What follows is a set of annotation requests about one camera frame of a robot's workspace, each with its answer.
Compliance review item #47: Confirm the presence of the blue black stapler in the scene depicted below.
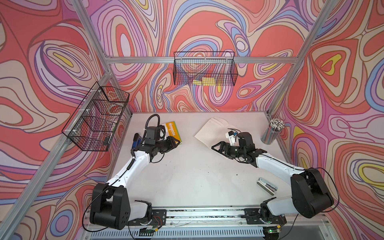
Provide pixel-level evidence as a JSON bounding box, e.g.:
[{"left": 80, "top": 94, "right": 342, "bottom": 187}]
[{"left": 132, "top": 133, "right": 142, "bottom": 150}]

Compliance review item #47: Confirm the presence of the black wire basket left wall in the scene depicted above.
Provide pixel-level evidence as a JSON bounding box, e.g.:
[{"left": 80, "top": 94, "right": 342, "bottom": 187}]
[{"left": 62, "top": 82, "right": 130, "bottom": 152}]

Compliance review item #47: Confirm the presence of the white lined notebook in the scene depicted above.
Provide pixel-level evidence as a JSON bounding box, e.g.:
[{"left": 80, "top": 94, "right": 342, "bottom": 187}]
[{"left": 195, "top": 117, "right": 239, "bottom": 149}]

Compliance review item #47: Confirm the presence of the white yellow notebook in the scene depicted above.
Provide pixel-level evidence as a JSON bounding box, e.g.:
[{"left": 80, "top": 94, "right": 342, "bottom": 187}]
[{"left": 162, "top": 121, "right": 182, "bottom": 143}]

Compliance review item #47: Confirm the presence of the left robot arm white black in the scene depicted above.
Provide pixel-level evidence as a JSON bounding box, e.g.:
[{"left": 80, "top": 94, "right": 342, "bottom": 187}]
[{"left": 90, "top": 126, "right": 181, "bottom": 230}]

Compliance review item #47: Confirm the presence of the yellow sticky notes pad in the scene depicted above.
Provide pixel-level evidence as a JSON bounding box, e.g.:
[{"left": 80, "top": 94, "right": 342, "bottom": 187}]
[{"left": 192, "top": 77, "right": 217, "bottom": 86}]

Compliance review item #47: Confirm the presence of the silver grey stapler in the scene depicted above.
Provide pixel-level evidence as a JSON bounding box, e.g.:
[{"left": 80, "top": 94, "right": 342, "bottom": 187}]
[{"left": 257, "top": 178, "right": 278, "bottom": 196}]

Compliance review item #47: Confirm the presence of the black wire basket wall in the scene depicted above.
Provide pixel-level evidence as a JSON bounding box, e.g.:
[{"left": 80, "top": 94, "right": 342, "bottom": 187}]
[
  {"left": 62, "top": 82, "right": 130, "bottom": 152},
  {"left": 173, "top": 50, "right": 239, "bottom": 87}
]

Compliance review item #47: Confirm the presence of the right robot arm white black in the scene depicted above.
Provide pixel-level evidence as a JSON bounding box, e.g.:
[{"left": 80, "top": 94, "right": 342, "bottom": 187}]
[{"left": 211, "top": 131, "right": 335, "bottom": 222}]

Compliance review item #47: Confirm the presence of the clear cup of pencils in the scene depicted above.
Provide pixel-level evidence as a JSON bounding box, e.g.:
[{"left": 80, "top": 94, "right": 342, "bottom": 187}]
[{"left": 261, "top": 119, "right": 285, "bottom": 145}]

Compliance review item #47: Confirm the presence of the black wire basket back wall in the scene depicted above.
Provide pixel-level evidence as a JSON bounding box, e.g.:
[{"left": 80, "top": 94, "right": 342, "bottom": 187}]
[{"left": 173, "top": 50, "right": 239, "bottom": 87}]

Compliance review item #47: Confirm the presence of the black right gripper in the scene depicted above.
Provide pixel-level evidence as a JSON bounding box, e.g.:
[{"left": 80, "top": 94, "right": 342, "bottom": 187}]
[{"left": 211, "top": 141, "right": 246, "bottom": 159}]

